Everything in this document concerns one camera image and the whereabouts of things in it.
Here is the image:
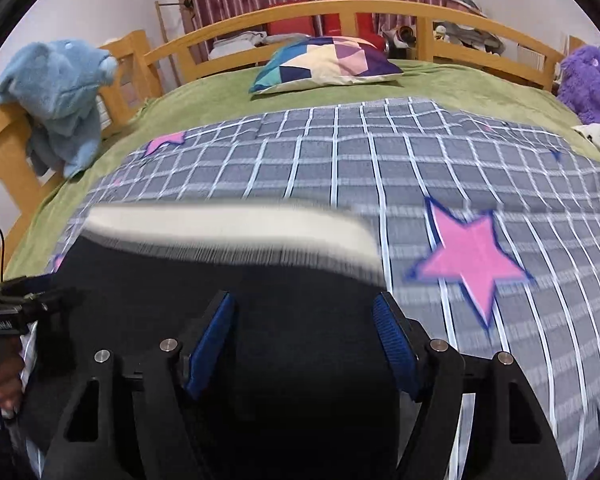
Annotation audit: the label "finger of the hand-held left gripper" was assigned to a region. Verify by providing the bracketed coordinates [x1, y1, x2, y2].
[24, 273, 87, 322]

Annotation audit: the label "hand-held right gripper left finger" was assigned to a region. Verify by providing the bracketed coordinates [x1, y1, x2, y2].
[42, 291, 237, 480]

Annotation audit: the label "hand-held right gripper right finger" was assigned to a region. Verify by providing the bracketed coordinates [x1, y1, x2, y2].
[372, 291, 566, 480]

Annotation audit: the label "black pants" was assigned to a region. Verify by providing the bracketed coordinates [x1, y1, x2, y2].
[27, 200, 418, 480]

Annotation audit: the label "person's left hand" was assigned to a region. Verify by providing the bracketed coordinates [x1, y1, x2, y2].
[0, 337, 26, 421]

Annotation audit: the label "grey grid blanket with stars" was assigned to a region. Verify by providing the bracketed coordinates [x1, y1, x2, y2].
[17, 97, 600, 480]

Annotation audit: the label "blue plush elephant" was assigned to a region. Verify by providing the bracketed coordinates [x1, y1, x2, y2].
[0, 39, 117, 180]

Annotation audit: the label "green bed sheet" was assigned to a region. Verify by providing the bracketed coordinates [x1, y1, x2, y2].
[2, 59, 593, 281]

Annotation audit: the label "wooden pole rack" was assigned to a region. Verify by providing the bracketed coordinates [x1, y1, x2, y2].
[154, 0, 197, 86]

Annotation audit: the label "geometric patterned pillow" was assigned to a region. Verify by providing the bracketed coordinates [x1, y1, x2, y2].
[249, 36, 405, 95]

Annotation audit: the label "white folded cloth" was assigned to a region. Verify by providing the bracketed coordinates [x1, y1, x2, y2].
[211, 30, 311, 58]

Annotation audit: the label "white radiator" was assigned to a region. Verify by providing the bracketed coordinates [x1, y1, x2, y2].
[516, 44, 542, 77]

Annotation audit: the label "purple plush toy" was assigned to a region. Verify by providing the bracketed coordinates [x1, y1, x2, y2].
[555, 45, 600, 125]

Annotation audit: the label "pile of grey white clutter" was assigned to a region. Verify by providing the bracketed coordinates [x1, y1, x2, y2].
[382, 0, 508, 61]

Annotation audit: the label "wooden bed frame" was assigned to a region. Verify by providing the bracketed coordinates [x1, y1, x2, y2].
[0, 0, 588, 271]

